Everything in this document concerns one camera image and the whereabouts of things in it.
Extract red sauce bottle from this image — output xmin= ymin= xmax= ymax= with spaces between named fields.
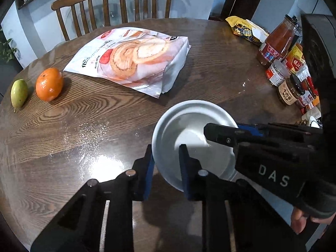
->
xmin=256 ymin=14 xmax=300 ymax=69

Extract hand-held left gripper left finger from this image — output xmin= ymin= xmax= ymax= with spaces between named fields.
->
xmin=30 ymin=144 xmax=155 ymax=252

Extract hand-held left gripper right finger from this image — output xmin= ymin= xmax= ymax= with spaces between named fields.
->
xmin=178 ymin=144 xmax=307 ymax=252

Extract green leafy plant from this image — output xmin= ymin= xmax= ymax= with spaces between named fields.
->
xmin=0 ymin=29 xmax=21 ymax=63

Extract cake roll snack bag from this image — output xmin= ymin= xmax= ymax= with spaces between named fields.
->
xmin=63 ymin=28 xmax=192 ymax=99

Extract white shallow bowl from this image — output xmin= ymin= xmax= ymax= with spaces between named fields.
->
xmin=151 ymin=100 xmax=239 ymax=193

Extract black appliance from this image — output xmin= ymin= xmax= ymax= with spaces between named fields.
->
xmin=301 ymin=13 xmax=336 ymax=121

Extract green pear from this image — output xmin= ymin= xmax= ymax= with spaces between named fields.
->
xmin=10 ymin=79 xmax=28 ymax=113

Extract brown jar black lid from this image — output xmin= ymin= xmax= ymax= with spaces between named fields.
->
xmin=277 ymin=74 xmax=306 ymax=106

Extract red-label condiment bottles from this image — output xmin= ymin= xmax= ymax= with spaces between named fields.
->
xmin=285 ymin=43 xmax=309 ymax=75

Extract yellow snack packet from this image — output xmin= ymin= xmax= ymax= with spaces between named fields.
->
xmin=225 ymin=16 xmax=269 ymax=46

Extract orange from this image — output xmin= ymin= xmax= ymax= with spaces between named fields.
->
xmin=35 ymin=68 xmax=64 ymax=102

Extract small red label jar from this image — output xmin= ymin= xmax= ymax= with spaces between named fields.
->
xmin=266 ymin=59 xmax=290 ymax=87

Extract red chili sauce jar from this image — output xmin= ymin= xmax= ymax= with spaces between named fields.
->
xmin=297 ymin=76 xmax=319 ymax=108

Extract person's right hand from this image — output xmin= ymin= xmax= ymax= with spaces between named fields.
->
xmin=290 ymin=207 xmax=336 ymax=235

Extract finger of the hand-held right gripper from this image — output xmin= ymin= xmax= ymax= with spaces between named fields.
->
xmin=238 ymin=123 xmax=264 ymax=136
xmin=203 ymin=122 xmax=244 ymax=147

